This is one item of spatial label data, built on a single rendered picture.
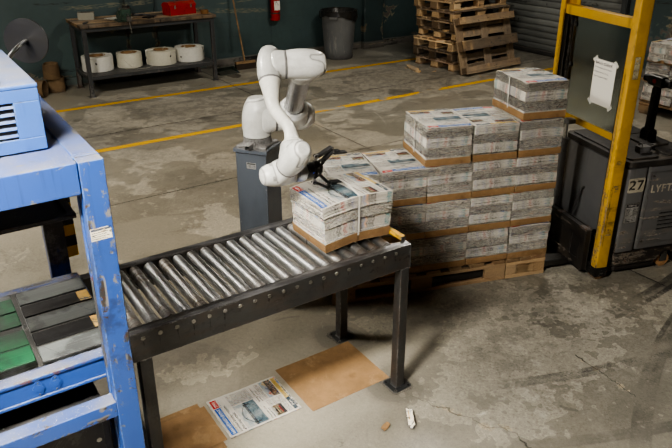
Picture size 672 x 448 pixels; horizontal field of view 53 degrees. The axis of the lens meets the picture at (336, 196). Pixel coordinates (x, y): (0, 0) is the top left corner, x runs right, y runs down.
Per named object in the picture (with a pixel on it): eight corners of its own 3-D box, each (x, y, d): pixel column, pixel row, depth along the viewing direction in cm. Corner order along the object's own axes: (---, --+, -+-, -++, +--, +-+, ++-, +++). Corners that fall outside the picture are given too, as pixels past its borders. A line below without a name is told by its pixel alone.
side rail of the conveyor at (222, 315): (403, 262, 315) (404, 239, 310) (411, 266, 311) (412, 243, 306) (120, 359, 247) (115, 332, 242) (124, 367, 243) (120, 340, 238)
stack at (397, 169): (316, 275, 439) (314, 155, 406) (477, 252, 468) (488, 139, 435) (331, 306, 404) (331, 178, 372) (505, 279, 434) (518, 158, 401)
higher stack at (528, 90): (476, 252, 468) (493, 69, 417) (514, 246, 475) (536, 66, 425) (503, 279, 434) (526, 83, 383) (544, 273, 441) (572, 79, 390)
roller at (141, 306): (124, 277, 288) (123, 267, 286) (163, 330, 252) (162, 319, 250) (113, 281, 285) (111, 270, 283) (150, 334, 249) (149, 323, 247)
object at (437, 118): (405, 112, 411) (405, 110, 411) (448, 109, 418) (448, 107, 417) (427, 130, 379) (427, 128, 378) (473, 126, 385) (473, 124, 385)
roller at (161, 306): (139, 273, 291) (138, 263, 289) (180, 325, 255) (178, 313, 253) (128, 276, 289) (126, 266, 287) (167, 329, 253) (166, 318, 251)
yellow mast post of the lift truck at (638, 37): (586, 262, 436) (634, -20, 366) (598, 260, 438) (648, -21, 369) (595, 268, 428) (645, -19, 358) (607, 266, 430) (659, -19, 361)
